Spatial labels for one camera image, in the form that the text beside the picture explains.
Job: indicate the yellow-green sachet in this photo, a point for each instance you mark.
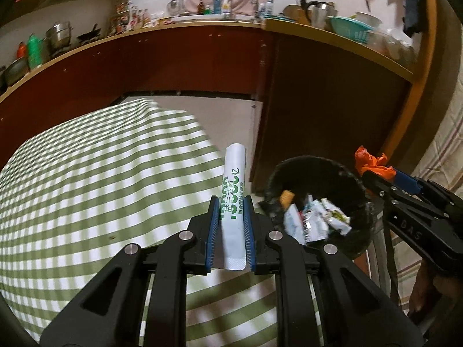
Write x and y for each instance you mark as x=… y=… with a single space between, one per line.
x=337 y=217

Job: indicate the striped beige cloth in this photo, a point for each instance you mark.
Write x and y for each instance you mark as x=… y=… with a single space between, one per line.
x=448 y=133

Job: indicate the grey foil packet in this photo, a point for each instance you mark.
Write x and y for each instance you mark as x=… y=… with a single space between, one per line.
x=313 y=220

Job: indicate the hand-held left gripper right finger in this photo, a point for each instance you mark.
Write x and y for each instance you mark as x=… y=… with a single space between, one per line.
x=249 y=235

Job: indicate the small chrome faucet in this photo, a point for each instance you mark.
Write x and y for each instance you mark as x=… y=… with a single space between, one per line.
x=255 y=7

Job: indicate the red lower cabinets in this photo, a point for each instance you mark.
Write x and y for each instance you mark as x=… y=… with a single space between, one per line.
x=144 y=61

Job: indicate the orange wrapper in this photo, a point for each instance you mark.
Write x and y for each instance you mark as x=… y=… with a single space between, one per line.
x=365 y=161

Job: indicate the black hanging cloth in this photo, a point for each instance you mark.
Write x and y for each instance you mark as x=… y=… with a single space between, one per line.
x=412 y=3

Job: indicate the black trash bin with bag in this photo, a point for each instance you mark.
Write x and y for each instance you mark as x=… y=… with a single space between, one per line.
x=311 y=173

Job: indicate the deep teal colander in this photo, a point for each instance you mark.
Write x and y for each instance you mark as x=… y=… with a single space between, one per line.
x=351 y=28

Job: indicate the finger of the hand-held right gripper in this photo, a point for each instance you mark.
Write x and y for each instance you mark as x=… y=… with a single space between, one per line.
x=390 y=198
x=407 y=180

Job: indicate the white green-print sachet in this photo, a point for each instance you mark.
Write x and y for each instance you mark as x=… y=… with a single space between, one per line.
x=233 y=188

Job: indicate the red thermos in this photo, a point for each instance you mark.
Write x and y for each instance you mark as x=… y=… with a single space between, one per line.
x=22 y=49

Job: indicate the white paper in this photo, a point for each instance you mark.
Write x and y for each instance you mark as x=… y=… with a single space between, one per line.
x=293 y=222

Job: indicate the green checked tablecloth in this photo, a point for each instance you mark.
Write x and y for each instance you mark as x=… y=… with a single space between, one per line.
x=108 y=170

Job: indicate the person's right hand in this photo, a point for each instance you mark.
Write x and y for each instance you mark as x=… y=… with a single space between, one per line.
x=425 y=289

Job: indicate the tall chrome faucet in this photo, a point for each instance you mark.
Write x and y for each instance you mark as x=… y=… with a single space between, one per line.
x=228 y=1

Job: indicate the wooden door frame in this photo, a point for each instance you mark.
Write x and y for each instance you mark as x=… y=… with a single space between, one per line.
x=428 y=79

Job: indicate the steel kettle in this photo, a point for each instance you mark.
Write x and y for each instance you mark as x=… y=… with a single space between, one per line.
x=320 y=15

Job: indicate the green thermos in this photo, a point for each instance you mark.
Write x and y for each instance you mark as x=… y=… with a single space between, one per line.
x=34 y=52

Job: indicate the black wok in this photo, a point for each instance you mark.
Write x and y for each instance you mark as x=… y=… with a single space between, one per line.
x=88 y=36

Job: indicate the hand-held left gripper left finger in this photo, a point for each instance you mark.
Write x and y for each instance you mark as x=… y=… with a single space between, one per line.
x=213 y=235

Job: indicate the blue-white soap bottle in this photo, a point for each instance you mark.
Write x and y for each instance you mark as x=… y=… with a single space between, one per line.
x=217 y=7

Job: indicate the white plastic bottle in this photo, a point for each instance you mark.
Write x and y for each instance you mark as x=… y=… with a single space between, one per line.
x=268 y=8

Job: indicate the spice rack with bottles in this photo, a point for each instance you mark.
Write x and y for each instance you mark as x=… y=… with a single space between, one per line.
x=132 y=16

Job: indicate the steel stockpot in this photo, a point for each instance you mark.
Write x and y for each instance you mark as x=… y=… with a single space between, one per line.
x=59 y=36

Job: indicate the dark metal basin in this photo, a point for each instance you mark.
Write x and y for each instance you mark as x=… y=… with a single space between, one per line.
x=14 y=71

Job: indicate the brown glass bottle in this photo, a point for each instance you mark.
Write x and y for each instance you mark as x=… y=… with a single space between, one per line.
x=200 y=8

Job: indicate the brown wooden counter cabinet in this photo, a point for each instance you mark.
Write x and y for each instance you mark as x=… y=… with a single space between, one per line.
x=325 y=97

